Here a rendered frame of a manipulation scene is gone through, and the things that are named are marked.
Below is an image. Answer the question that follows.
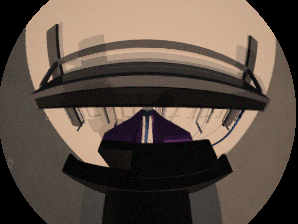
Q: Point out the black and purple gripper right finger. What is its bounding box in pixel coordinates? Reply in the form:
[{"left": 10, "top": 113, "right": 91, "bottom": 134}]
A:
[{"left": 152, "top": 109, "right": 193, "bottom": 143}]

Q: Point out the black patch panel rack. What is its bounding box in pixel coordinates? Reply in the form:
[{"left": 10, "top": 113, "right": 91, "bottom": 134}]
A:
[{"left": 30, "top": 24, "right": 270, "bottom": 134}]

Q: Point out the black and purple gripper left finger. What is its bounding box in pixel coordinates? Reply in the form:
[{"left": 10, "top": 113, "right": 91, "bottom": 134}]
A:
[{"left": 101, "top": 109, "right": 143, "bottom": 143}]

